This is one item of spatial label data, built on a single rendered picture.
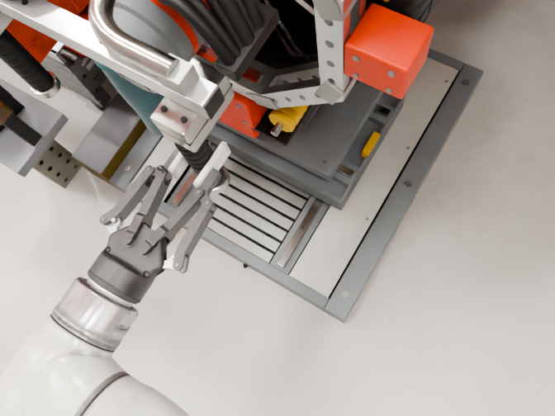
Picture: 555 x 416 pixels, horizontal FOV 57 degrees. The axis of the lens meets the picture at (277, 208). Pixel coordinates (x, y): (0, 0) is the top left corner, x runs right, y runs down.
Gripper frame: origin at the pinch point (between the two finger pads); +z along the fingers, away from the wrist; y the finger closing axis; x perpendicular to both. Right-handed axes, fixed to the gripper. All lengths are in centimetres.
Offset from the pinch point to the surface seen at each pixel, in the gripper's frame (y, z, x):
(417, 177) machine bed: 21, 42, -75
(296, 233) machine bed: 0, 11, -75
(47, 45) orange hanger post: -59, 12, -29
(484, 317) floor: 54, 18, -83
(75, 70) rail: -70, 16, -52
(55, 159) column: -73, -6, -71
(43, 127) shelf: -55, -3, -38
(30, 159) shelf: -53, -10, -39
